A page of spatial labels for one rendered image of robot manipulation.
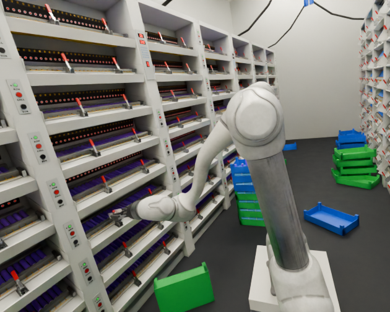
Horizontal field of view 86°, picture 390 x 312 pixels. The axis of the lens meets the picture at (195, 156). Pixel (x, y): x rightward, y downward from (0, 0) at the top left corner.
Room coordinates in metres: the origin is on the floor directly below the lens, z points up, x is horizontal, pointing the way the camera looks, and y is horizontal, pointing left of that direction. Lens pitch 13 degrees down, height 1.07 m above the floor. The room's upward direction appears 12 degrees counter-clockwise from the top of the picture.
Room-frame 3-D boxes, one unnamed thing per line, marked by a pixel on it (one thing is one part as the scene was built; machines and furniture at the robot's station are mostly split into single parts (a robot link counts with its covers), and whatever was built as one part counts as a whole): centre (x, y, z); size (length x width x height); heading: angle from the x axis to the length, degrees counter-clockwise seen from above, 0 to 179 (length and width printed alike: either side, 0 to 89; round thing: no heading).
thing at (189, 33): (2.01, -0.16, 0.88); 0.20 x 0.09 x 1.76; 54
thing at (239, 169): (1.64, -0.44, 0.52); 0.30 x 0.20 x 0.08; 63
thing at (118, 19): (1.44, 0.25, 0.88); 0.20 x 0.09 x 1.76; 54
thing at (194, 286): (0.97, 0.21, 0.10); 0.30 x 0.08 x 0.20; 99
